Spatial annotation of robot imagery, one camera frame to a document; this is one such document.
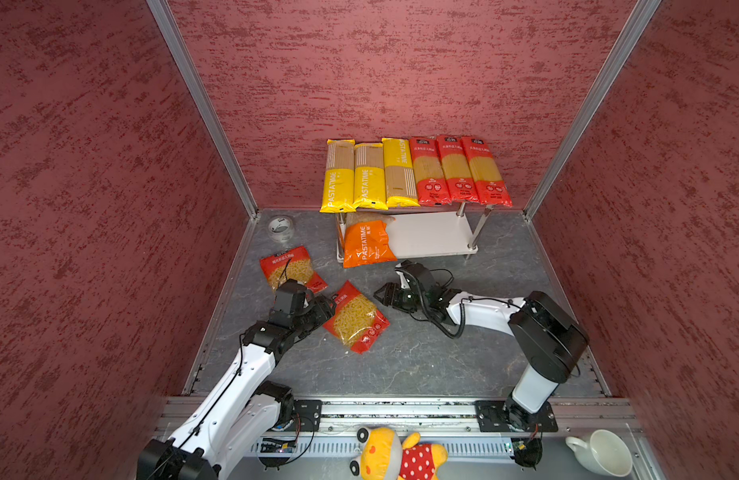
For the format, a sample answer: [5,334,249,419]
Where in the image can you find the red spaghetti bag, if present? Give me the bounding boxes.
[409,137,451,207]
[435,135,479,203]
[461,136,513,207]

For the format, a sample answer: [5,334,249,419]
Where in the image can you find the white two-tier shelf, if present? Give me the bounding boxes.
[336,203,495,263]

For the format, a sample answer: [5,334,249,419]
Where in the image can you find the aluminium corner post left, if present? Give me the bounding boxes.
[147,0,260,221]

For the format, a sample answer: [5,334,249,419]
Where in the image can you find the white ceramic cup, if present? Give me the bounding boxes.
[565,429,633,478]

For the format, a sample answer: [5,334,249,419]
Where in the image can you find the red macaroni bag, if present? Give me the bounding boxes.
[260,246,328,294]

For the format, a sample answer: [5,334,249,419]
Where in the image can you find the red spaghetti bag front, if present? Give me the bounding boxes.
[461,136,513,207]

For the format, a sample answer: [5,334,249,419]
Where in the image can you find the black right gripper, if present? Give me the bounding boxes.
[372,283,427,313]

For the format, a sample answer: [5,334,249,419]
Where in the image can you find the yellow spaghetti bag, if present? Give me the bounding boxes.
[353,143,389,211]
[320,139,356,213]
[381,138,419,208]

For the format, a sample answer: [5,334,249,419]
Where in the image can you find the aluminium corner post right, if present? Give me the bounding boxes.
[523,0,661,223]

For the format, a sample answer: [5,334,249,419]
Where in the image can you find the yellow plush toy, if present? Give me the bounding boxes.
[350,427,449,480]

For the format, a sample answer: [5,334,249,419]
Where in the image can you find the orange macaroni bag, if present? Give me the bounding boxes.
[343,212,397,268]

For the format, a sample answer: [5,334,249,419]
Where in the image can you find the red spaghetti bag back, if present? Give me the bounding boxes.
[435,135,479,203]

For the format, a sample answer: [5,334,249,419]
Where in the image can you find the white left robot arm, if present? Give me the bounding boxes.
[136,279,336,479]

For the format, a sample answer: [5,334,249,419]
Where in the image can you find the aluminium corner post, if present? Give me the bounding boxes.
[523,0,661,223]
[147,0,260,221]

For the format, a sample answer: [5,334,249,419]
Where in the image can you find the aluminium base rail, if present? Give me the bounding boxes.
[132,394,667,480]

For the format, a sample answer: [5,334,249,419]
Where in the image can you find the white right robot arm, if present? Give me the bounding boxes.
[373,260,589,432]

